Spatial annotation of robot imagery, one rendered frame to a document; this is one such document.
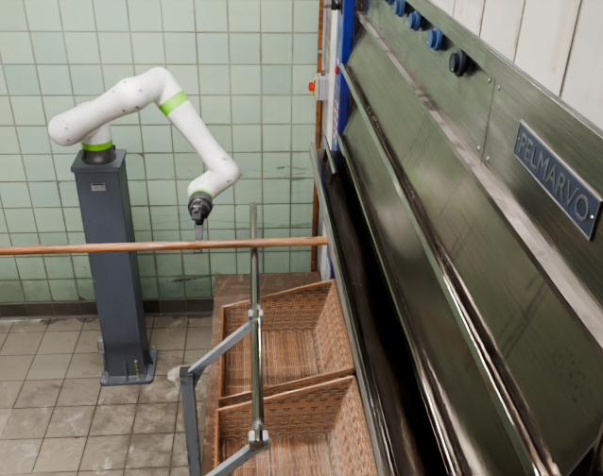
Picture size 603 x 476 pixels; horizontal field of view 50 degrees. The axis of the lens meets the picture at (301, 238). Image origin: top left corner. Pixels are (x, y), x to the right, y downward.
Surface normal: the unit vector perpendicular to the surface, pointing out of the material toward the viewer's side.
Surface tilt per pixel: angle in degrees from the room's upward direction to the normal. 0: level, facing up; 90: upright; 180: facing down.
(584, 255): 90
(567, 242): 90
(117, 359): 90
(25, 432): 0
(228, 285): 0
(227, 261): 90
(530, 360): 70
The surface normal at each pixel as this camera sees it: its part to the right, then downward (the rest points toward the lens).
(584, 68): -1.00, 0.02
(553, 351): -0.93, -0.28
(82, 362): 0.02, -0.87
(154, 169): 0.07, 0.51
